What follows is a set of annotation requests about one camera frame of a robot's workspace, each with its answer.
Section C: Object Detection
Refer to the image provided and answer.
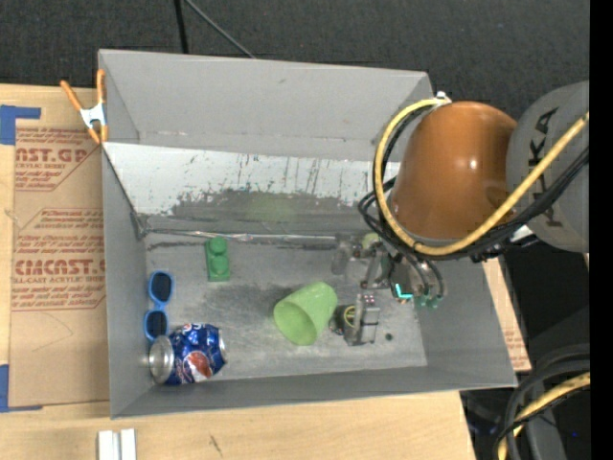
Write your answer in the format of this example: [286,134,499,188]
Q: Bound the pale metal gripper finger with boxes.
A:
[345,293,383,347]
[331,240,371,278]

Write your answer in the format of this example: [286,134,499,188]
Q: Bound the small dark round object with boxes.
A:
[329,304,358,337]

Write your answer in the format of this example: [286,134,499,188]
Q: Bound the light green plastic cup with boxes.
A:
[272,281,339,347]

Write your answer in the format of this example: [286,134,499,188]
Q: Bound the green toy brick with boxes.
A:
[204,236,232,283]

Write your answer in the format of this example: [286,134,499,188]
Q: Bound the grey metal bin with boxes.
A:
[97,49,519,420]

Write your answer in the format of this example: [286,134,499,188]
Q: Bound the crushed blue soda can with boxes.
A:
[148,323,228,386]

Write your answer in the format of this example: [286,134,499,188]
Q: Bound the blue sunglasses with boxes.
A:
[143,270,175,342]

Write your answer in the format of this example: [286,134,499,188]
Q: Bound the brown cardboard board red print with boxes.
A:
[0,82,534,411]

